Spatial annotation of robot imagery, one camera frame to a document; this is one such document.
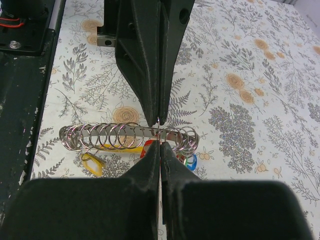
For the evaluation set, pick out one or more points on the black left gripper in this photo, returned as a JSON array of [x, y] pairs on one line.
[[146, 50]]

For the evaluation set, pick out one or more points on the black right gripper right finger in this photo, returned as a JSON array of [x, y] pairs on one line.
[[196, 209]]

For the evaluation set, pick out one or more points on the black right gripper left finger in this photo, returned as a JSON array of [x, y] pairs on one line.
[[122, 208]]

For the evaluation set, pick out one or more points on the blue tag ring key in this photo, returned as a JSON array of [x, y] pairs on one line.
[[190, 162]]

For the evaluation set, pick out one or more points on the yellow tag key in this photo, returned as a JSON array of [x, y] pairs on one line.
[[108, 161]]

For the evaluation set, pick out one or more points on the red tag key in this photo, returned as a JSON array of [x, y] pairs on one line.
[[146, 147]]

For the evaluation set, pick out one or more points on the numbered keyring organizer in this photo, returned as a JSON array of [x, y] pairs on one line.
[[126, 136]]

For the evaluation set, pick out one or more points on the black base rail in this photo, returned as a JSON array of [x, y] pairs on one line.
[[26, 60]]

